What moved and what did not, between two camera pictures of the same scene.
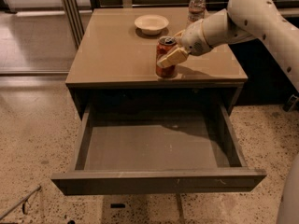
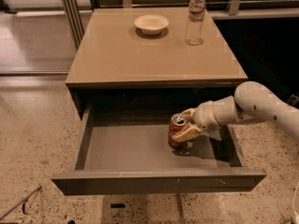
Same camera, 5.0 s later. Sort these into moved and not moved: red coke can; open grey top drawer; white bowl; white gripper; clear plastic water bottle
Moved: red coke can; white gripper
Not moved: clear plastic water bottle; open grey top drawer; white bowl
